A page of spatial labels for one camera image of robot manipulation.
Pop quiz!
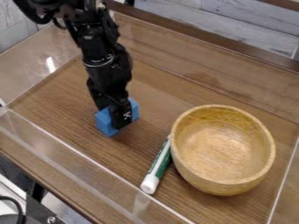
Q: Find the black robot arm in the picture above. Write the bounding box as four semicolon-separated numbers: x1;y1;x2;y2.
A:
13;0;132;130

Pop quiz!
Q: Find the black cable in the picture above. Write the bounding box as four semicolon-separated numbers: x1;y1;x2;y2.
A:
0;195;27;224

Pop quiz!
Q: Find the light brown wooden bowl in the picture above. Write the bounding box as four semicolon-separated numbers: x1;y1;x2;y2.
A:
171;104;276;196

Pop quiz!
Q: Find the black metal bracket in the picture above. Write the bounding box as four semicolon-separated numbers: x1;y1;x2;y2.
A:
25;197;67;224

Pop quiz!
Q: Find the blue rectangular block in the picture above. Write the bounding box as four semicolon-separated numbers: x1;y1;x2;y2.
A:
95;98;139;137

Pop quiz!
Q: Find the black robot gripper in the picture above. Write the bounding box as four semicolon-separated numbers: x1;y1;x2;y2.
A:
81;44;132;130

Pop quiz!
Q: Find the green and white marker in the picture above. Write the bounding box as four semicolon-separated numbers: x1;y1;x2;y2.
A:
140;138;172;194

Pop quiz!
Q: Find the clear acrylic tray wall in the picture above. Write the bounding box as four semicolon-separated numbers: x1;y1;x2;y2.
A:
0;11;299;224

